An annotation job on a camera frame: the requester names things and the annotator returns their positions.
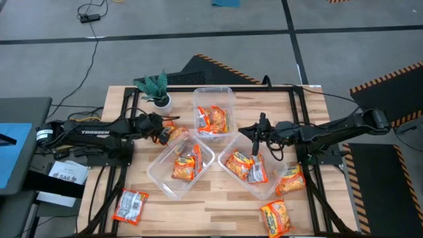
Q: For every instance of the blue panel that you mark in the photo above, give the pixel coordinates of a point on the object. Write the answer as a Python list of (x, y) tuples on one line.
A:
[(13, 155)]

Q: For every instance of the hazard striped black floor mat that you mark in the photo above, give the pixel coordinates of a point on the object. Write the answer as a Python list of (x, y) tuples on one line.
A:
[(380, 185), (390, 96), (215, 71)]

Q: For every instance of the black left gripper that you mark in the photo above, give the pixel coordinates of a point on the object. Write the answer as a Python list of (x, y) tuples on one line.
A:
[(148, 125)]

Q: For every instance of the plain white paper sheet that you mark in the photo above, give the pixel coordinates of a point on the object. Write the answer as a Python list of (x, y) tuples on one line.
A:
[(56, 200)]

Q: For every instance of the white printed paper sheet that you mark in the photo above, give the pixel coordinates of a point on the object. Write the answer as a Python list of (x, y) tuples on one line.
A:
[(67, 172)]

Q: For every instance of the black power strip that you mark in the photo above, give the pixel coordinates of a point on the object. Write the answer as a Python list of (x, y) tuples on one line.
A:
[(90, 18)]

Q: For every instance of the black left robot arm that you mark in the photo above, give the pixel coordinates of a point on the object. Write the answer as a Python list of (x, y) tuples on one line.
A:
[(96, 132)]

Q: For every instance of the clear labelled plastic bin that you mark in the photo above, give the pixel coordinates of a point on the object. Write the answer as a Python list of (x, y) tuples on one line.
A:
[(165, 178)]

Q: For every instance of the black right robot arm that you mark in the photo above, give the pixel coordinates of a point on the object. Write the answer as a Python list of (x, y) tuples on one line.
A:
[(330, 130)]

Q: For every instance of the orange Maruchan noodle pack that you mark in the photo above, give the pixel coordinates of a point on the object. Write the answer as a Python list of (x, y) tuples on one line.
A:
[(276, 218), (202, 120), (291, 180), (183, 168), (130, 206), (218, 119), (238, 163), (257, 172), (197, 158), (178, 132)]

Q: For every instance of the green plant in white pot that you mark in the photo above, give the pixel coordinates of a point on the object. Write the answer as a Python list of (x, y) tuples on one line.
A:
[(165, 109)]

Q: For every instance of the teal floor mat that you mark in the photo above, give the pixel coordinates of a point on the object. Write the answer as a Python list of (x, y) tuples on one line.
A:
[(225, 3)]

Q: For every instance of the grey desk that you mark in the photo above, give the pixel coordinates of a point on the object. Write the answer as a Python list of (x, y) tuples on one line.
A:
[(26, 109)]

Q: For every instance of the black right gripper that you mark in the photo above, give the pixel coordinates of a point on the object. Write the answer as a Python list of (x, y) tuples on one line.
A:
[(281, 132)]

